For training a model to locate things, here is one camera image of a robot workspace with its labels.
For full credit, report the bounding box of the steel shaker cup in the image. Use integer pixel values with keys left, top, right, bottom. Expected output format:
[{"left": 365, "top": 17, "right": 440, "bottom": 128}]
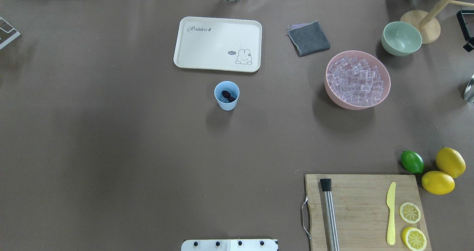
[{"left": 463, "top": 74, "right": 474, "bottom": 103}]

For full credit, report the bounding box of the white wire cup rack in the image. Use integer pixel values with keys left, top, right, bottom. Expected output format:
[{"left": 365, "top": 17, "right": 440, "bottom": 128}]
[{"left": 0, "top": 17, "right": 21, "bottom": 50}]

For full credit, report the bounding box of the wooden cup stand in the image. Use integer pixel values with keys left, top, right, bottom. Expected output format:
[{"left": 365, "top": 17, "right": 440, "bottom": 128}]
[{"left": 400, "top": 0, "right": 474, "bottom": 44}]

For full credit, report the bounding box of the wooden cutting board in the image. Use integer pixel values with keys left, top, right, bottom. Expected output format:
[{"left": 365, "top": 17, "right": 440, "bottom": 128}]
[{"left": 305, "top": 174, "right": 423, "bottom": 251}]

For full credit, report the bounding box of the light blue plastic cup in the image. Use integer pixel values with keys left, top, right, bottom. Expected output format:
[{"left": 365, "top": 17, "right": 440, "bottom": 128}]
[{"left": 214, "top": 81, "right": 240, "bottom": 111}]

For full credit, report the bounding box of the yellow lemon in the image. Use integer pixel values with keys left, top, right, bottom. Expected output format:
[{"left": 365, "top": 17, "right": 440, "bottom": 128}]
[
  {"left": 435, "top": 147, "right": 466, "bottom": 178},
  {"left": 421, "top": 171, "right": 455, "bottom": 195}
]

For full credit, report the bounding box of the green ceramic bowl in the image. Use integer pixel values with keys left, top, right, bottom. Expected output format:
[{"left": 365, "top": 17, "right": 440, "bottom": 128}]
[{"left": 381, "top": 21, "right": 422, "bottom": 56}]

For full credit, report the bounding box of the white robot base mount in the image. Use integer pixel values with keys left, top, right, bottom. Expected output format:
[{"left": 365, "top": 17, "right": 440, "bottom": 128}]
[{"left": 181, "top": 238, "right": 279, "bottom": 251}]

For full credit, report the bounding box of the steel muddler black tip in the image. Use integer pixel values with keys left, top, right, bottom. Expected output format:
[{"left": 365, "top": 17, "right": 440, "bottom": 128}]
[{"left": 320, "top": 178, "right": 340, "bottom": 251}]

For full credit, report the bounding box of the grey folded cloth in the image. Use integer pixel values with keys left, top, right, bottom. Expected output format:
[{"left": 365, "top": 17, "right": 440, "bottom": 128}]
[{"left": 287, "top": 20, "right": 331, "bottom": 57}]

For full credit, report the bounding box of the green lime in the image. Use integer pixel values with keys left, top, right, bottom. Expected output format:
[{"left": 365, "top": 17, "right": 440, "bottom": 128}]
[{"left": 401, "top": 150, "right": 425, "bottom": 174}]

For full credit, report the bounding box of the cream rabbit tray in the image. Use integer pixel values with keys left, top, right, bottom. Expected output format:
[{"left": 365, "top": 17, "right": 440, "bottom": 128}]
[{"left": 173, "top": 16, "right": 263, "bottom": 73}]

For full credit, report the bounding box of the yellow lemon far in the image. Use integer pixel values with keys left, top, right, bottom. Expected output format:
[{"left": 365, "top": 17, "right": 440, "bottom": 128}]
[{"left": 435, "top": 147, "right": 466, "bottom": 178}]

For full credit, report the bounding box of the lemon slice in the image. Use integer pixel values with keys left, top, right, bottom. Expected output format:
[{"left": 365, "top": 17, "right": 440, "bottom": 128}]
[
  {"left": 401, "top": 227, "right": 428, "bottom": 251},
  {"left": 398, "top": 202, "right": 421, "bottom": 224}
]

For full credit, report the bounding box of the yellow plastic knife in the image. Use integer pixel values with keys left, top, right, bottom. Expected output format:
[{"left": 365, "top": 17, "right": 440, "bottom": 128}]
[{"left": 386, "top": 182, "right": 396, "bottom": 246}]

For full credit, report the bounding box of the dark red cherry pair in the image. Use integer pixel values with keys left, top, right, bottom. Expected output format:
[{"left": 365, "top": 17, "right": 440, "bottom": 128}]
[{"left": 221, "top": 90, "right": 236, "bottom": 104}]

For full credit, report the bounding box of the yellow lemon near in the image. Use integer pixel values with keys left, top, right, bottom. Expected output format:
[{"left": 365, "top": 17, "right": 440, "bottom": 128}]
[{"left": 421, "top": 171, "right": 455, "bottom": 195}]

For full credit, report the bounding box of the pink bowl of ice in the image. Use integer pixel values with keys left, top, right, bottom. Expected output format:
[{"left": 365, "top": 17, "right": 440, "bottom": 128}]
[{"left": 324, "top": 50, "right": 391, "bottom": 110}]

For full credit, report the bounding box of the lemon slice lower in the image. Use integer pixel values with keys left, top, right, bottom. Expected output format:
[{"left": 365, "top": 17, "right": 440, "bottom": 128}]
[{"left": 401, "top": 227, "right": 428, "bottom": 251}]

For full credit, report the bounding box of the lemon slice upper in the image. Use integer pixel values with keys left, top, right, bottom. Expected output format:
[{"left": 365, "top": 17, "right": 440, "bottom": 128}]
[{"left": 398, "top": 202, "right": 421, "bottom": 224}]

